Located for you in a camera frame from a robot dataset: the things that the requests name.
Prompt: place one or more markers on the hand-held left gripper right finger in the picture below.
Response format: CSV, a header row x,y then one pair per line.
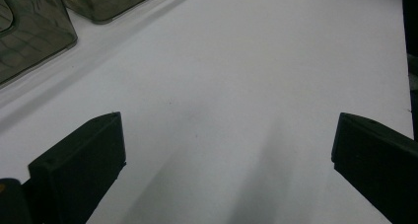
x,y
378,171

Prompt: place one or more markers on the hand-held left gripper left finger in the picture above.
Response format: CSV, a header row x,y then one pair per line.
x,y
75,171

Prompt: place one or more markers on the translucent brown plastic bin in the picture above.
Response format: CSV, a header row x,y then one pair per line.
x,y
33,36
108,3

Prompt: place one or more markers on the white table cover board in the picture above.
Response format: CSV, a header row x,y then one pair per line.
x,y
230,69

